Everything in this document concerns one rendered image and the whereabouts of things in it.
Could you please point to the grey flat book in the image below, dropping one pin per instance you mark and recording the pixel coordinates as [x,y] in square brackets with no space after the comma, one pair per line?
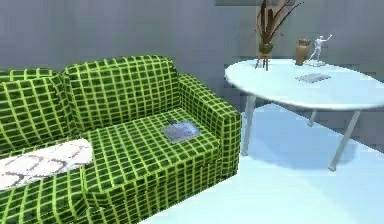
[180,131]

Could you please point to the green checked sofa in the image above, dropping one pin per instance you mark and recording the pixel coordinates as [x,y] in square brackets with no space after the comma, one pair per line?
[133,156]

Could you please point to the brown dried house plant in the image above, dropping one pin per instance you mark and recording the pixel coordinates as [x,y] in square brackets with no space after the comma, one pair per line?
[267,36]

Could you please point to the white oval table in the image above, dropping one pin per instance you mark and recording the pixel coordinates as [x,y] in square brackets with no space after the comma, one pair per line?
[300,90]

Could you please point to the brown vase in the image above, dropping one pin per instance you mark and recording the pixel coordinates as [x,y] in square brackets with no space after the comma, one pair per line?
[302,52]

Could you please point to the white figure statuette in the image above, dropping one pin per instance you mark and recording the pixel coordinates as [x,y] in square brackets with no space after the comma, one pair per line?
[318,50]

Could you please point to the white patterned cushion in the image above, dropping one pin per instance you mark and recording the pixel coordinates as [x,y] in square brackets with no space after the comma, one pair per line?
[43,163]

